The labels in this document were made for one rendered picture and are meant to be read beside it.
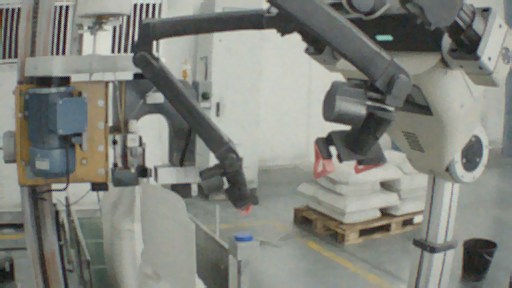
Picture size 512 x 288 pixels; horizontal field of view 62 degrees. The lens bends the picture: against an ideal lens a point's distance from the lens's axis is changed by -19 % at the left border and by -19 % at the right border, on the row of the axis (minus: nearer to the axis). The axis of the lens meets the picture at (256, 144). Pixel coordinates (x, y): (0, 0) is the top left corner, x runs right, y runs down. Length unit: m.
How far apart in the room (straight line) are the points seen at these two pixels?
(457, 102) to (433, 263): 0.47
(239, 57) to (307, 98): 1.41
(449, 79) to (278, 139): 5.37
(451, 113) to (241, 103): 4.47
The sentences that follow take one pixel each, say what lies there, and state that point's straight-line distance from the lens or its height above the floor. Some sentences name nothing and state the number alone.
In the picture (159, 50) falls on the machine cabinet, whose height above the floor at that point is 1.53.
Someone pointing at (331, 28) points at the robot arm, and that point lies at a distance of 0.78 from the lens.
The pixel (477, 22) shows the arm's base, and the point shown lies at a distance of 0.90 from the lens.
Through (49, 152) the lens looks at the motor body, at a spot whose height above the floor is 1.16.
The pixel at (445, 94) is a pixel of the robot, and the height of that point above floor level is 1.35.
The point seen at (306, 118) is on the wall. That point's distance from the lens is 6.49.
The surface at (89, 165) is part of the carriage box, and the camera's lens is 1.56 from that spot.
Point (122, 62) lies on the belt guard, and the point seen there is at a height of 1.39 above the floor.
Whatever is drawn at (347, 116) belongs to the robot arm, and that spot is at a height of 1.30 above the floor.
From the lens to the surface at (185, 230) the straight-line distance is 1.14.
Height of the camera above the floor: 1.37
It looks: 8 degrees down
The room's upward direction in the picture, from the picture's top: 2 degrees clockwise
